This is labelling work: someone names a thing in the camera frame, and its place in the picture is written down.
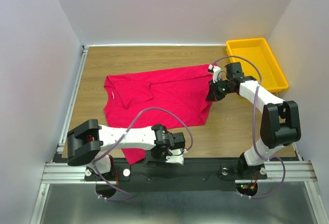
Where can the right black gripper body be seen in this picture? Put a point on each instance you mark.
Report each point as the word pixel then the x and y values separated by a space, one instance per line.
pixel 212 93

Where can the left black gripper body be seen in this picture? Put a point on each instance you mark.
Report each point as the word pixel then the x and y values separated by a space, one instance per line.
pixel 150 157

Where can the red polo t shirt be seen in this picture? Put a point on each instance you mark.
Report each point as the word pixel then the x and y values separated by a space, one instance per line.
pixel 175 96

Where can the yellow plastic bin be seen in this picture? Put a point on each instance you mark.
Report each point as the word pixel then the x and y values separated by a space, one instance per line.
pixel 257 51

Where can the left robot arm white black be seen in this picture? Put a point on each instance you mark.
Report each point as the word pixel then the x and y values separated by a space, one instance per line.
pixel 90 144

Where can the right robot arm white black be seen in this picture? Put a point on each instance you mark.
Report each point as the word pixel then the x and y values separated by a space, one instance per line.
pixel 280 122

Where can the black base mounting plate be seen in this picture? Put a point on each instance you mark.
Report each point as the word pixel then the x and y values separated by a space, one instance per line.
pixel 196 174

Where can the small electronics board with leds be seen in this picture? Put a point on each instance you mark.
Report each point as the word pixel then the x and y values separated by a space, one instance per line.
pixel 248 188

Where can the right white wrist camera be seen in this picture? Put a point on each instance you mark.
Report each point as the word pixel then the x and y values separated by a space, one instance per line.
pixel 217 73

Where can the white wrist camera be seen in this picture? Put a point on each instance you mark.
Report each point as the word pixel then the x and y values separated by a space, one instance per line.
pixel 176 156
pixel 217 73

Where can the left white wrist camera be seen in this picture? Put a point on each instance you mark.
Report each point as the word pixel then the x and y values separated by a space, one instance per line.
pixel 176 156

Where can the left aluminium frame rail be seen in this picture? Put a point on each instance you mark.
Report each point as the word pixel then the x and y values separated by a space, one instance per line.
pixel 62 139

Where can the aluminium frame rail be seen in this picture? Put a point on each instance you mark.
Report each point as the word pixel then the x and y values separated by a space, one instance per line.
pixel 295 171
pixel 62 139

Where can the front aluminium frame rail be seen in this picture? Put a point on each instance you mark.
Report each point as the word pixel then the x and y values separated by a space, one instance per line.
pixel 295 171

